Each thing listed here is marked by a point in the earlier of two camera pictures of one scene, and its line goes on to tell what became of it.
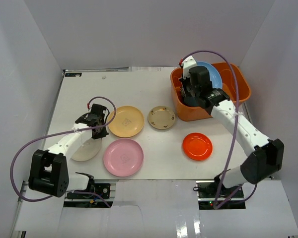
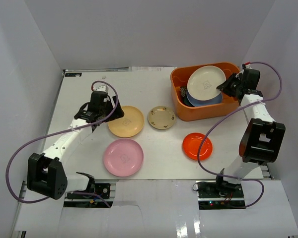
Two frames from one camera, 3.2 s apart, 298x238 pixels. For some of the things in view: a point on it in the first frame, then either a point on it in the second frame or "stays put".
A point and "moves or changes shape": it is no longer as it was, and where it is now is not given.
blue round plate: (215, 77) moves or changes shape
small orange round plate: (197, 146) stays put
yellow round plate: (128, 122) stays put
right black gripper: (184, 82) → (224, 87)
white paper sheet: (151, 69) stays put
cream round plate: (86, 150) moves or changes shape
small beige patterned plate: (161, 117) stays put
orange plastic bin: (235, 83) stays put
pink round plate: (123, 157) stays put
